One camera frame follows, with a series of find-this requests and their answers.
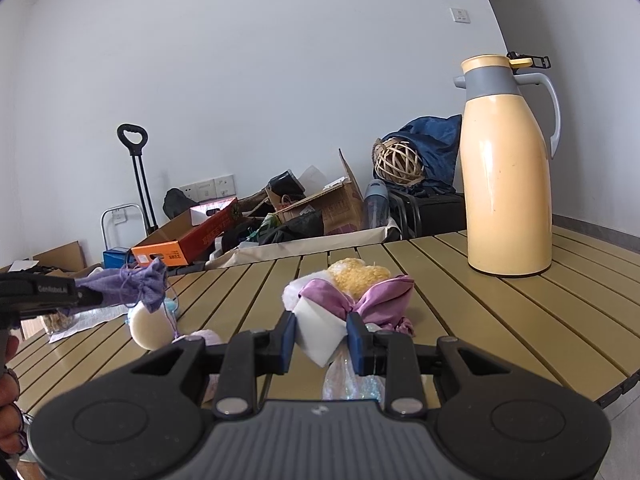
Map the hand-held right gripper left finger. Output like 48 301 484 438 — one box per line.
131 311 298 420

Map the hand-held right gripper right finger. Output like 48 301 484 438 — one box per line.
346 311 508 418

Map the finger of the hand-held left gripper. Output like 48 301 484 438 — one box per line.
74 280 108 308

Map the white foam block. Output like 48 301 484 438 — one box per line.
294 294 349 367

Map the lavender drawstring pouch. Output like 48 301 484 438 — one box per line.
77 259 168 311

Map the plush toy with purple bow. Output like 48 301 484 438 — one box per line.
282 259 416 335

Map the person's left hand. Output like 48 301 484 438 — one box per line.
0 334 29 457

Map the white paper sheet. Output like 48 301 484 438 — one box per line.
47 305 132 345

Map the clear snack jar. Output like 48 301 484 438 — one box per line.
41 310 77 334

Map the crumpled clear plastic bag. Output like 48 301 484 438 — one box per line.
322 350 386 402

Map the flat cardboard flap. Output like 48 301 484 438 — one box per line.
32 241 87 273

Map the black backpack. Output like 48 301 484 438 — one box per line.
260 210 326 246

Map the orange long box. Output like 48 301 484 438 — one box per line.
131 197 241 266

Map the black round bag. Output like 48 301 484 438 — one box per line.
163 187 201 221

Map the open brown cardboard box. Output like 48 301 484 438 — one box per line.
265 149 366 236

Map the grey blue water bottle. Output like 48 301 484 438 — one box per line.
363 179 390 230

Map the tan folding table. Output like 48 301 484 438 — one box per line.
0 225 640 441

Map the black suitcase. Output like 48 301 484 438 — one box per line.
387 187 468 240

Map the black pouch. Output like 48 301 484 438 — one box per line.
267 170 306 206

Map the woven rattan ball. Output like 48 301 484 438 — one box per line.
372 136 426 186

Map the dark blue cloth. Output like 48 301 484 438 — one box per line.
382 114 463 196

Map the yellow thermos jug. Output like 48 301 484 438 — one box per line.
452 54 562 277

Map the black tripod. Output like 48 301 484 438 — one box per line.
506 51 551 68

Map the white metal tube frame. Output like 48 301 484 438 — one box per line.
100 203 146 256

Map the black trolley handle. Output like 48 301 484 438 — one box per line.
116 123 160 236

